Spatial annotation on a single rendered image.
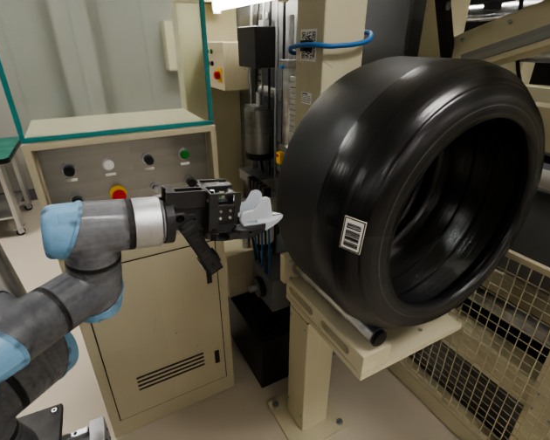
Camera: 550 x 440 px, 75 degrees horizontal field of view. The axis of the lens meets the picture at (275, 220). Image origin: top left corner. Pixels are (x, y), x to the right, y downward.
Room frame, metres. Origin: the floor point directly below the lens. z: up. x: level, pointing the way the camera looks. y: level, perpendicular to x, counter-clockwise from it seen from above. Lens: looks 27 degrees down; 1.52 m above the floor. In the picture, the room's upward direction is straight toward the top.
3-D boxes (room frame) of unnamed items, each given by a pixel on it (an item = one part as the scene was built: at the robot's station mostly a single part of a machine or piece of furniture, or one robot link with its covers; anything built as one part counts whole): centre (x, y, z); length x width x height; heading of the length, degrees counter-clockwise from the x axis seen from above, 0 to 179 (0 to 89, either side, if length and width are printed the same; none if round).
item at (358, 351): (0.77, -0.16, 0.84); 0.36 x 0.09 x 0.06; 28
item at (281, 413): (1.05, -0.14, 0.01); 0.27 x 0.27 x 0.02; 28
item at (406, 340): (0.84, -0.28, 0.80); 0.37 x 0.36 x 0.02; 118
